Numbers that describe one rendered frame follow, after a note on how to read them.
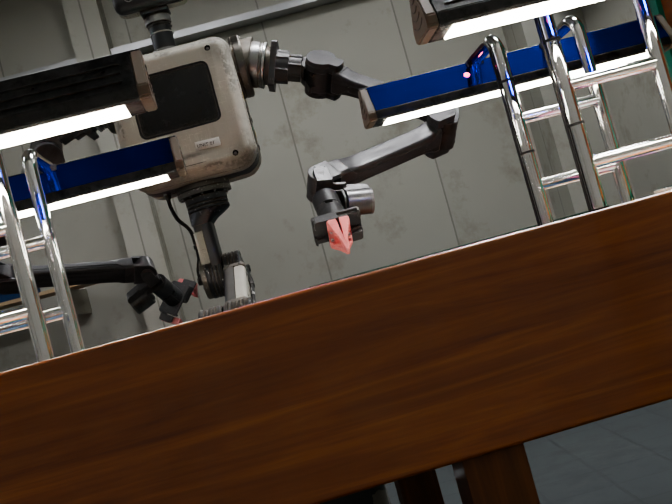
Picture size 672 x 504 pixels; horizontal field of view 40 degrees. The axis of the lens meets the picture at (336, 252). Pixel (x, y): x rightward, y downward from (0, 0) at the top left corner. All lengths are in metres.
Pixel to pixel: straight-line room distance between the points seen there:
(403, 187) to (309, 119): 1.06
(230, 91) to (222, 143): 0.13
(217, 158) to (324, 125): 6.22
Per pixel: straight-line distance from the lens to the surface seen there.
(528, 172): 1.63
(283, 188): 8.42
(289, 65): 2.42
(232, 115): 2.31
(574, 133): 1.41
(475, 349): 0.84
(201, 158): 2.30
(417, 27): 1.23
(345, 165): 2.03
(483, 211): 8.50
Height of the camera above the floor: 0.76
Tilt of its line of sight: 2 degrees up
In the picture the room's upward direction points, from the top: 15 degrees counter-clockwise
